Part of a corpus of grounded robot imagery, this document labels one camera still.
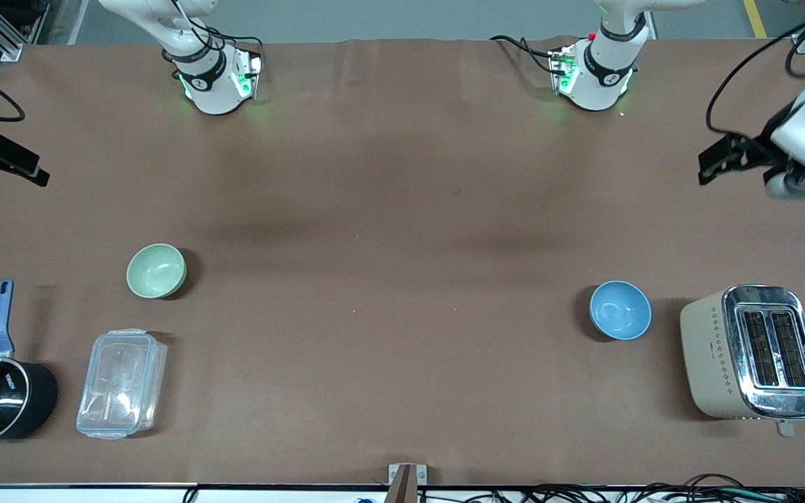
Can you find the beige chrome two-slot toaster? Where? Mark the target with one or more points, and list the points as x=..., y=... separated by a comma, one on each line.
x=713, y=356

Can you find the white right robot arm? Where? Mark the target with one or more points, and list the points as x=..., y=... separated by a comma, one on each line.
x=210, y=84

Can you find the blue ceramic bowl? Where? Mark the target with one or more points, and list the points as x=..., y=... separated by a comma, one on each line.
x=620, y=309

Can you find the brown table cover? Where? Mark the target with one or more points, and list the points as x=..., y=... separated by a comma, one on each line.
x=402, y=349

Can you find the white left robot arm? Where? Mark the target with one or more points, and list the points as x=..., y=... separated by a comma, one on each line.
x=598, y=77

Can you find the metal table edge bracket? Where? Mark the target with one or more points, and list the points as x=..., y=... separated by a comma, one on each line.
x=406, y=478

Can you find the metal base connector plate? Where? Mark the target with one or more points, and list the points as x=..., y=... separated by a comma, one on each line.
x=562, y=70
x=252, y=73

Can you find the clear plastic food container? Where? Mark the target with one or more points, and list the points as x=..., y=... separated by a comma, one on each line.
x=119, y=384

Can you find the green ceramic bowl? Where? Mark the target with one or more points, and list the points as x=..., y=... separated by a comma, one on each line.
x=156, y=271

